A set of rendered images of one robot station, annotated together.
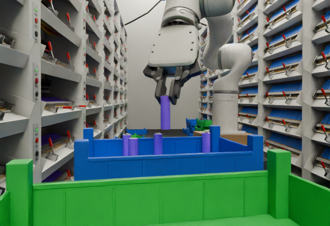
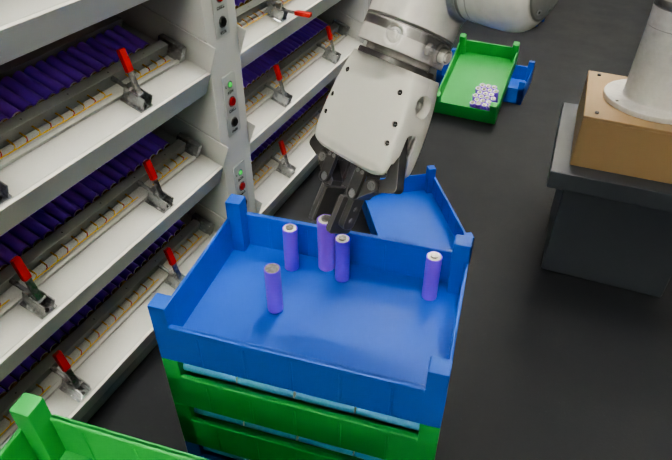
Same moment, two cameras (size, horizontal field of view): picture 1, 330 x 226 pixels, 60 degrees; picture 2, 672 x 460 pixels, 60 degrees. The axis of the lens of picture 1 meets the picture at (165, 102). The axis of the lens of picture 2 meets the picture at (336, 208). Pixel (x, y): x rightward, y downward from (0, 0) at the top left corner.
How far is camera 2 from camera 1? 0.45 m
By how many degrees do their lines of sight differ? 45
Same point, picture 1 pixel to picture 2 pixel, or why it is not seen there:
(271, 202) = not seen: outside the picture
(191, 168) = (316, 377)
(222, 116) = (652, 70)
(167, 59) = (342, 145)
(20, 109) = (195, 56)
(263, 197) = not seen: outside the picture
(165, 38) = (352, 88)
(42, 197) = (62, 429)
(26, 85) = (198, 15)
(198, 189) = not seen: outside the picture
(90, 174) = (175, 343)
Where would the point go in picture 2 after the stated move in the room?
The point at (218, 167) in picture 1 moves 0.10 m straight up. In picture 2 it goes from (361, 388) to (364, 317)
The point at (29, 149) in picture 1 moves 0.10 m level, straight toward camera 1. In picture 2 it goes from (217, 122) to (204, 150)
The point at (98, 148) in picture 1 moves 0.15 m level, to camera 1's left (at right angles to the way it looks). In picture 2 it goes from (255, 227) to (165, 194)
